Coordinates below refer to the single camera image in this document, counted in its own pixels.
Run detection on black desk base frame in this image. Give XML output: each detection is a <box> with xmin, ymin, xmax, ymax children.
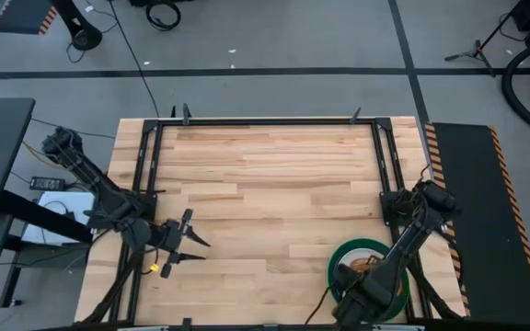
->
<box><xmin>0</xmin><ymin>188</ymin><xmax>96</xmax><ymax>323</ymax></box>

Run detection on black stand base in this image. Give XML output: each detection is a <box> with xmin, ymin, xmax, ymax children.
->
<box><xmin>51</xmin><ymin>0</ymin><xmax>104</xmax><ymax>51</ymax></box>

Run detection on brown cable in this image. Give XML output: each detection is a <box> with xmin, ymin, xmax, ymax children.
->
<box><xmin>304</xmin><ymin>287</ymin><xmax>333</xmax><ymax>325</ymax></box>

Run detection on white box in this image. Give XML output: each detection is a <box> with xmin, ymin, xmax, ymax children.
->
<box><xmin>20</xmin><ymin>190</ymin><xmax>96</xmax><ymax>247</ymax></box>

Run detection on small hazard striped mat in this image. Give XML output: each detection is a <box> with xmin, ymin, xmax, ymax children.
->
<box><xmin>0</xmin><ymin>0</ymin><xmax>59</xmax><ymax>36</ymax></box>

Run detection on black table frame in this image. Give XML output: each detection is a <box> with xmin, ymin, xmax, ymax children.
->
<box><xmin>80</xmin><ymin>117</ymin><xmax>471</xmax><ymax>331</ymax></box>

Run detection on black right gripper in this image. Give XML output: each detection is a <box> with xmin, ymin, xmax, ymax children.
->
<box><xmin>332</xmin><ymin>264</ymin><xmax>388</xmax><ymax>331</ymax></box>

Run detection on thick black hose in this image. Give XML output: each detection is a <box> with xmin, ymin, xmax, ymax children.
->
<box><xmin>501</xmin><ymin>36</ymin><xmax>530</xmax><ymax>143</ymax></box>

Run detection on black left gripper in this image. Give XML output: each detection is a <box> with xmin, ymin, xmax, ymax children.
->
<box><xmin>156</xmin><ymin>209</ymin><xmax>212</xmax><ymax>280</ymax></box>

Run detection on black tripod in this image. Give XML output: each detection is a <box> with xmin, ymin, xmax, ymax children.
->
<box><xmin>444</xmin><ymin>0</ymin><xmax>530</xmax><ymax>78</ymax></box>

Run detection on black power adapter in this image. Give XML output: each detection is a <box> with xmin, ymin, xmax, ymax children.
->
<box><xmin>29</xmin><ymin>176</ymin><xmax>66</xmax><ymax>191</ymax></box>

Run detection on long black floor cable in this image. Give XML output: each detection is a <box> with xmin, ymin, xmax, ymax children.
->
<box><xmin>108</xmin><ymin>0</ymin><xmax>161</xmax><ymax>119</ymax></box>

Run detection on large hazard striped mat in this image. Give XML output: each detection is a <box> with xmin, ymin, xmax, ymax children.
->
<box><xmin>423</xmin><ymin>121</ymin><xmax>530</xmax><ymax>326</ymax></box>

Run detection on black floor case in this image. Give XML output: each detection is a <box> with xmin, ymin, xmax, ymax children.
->
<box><xmin>129</xmin><ymin>0</ymin><xmax>192</xmax><ymax>7</ymax></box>

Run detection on black coiled cable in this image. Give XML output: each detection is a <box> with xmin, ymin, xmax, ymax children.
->
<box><xmin>144</xmin><ymin>1</ymin><xmax>182</xmax><ymax>32</ymax></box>

